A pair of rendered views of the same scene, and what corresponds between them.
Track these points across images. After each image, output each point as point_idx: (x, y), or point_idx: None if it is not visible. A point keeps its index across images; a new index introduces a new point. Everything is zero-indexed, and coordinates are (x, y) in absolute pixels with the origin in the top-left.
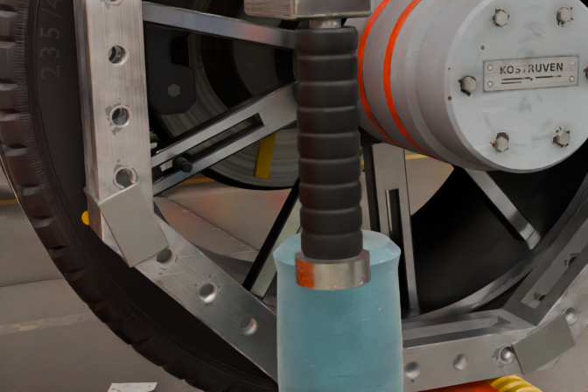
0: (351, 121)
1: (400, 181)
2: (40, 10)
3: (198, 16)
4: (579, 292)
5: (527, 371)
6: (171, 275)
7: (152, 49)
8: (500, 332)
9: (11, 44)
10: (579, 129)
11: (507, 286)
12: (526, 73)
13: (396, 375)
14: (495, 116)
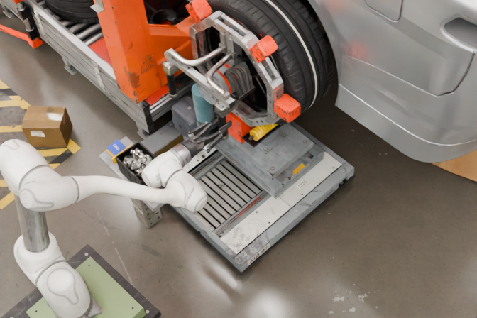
0: (169, 83)
1: (251, 81)
2: None
3: None
4: (253, 121)
5: (245, 123)
6: (201, 72)
7: None
8: (243, 115)
9: None
10: (212, 102)
11: (263, 110)
12: (205, 91)
13: (201, 108)
14: (202, 92)
